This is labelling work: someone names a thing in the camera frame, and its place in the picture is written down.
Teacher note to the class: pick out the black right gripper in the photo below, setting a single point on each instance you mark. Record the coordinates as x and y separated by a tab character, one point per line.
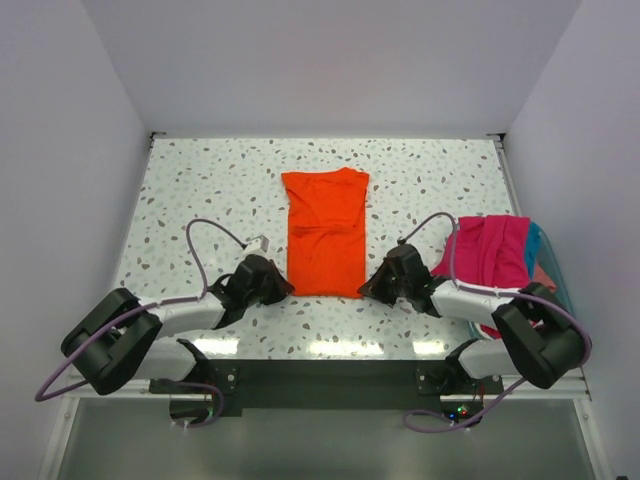
373	288

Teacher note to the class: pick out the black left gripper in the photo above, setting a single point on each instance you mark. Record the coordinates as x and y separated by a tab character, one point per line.
281	288

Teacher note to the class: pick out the orange t shirt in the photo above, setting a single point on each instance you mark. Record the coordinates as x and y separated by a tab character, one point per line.
326	233

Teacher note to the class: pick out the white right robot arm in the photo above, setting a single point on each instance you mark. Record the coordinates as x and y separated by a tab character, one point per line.
539	340

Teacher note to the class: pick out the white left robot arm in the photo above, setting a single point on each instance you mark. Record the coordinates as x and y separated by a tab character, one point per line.
121	339

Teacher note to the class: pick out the pink t shirt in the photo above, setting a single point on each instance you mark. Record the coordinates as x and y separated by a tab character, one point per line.
487	251

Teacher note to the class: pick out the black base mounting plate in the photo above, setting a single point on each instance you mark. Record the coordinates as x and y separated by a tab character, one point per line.
231	388

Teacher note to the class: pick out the salmon t shirt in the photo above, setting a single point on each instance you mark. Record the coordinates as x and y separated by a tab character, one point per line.
540	276

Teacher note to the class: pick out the blue t shirt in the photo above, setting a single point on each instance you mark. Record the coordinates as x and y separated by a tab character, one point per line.
532	247

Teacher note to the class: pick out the clear blue plastic bin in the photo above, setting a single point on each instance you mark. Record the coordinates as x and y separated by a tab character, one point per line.
547	261

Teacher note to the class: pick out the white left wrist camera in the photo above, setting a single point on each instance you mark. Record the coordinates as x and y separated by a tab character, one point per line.
257	245

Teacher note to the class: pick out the aluminium frame rail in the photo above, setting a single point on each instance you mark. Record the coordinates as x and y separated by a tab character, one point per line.
572	386

